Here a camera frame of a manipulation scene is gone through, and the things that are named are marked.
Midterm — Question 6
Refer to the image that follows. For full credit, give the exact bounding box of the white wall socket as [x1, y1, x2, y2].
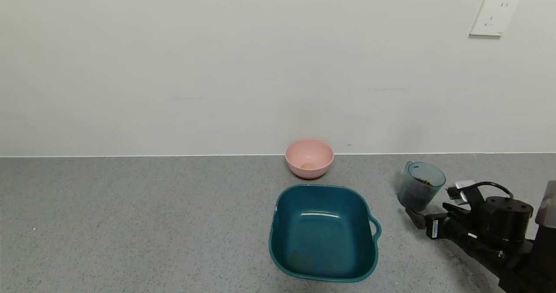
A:
[469, 0, 521, 37]

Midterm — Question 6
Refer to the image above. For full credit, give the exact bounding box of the transparent blue measuring cup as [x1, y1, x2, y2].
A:
[397, 161, 447, 212]

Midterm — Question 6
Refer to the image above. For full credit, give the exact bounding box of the pink ribbed bowl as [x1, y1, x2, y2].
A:
[285, 138, 334, 180]

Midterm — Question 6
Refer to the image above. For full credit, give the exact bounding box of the black camera cable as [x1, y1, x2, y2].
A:
[467, 181, 514, 199]

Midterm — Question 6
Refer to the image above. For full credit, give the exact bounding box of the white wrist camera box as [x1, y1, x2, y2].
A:
[447, 180, 477, 205]

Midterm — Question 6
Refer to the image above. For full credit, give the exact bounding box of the teal square plastic basin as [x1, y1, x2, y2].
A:
[268, 184, 382, 283]

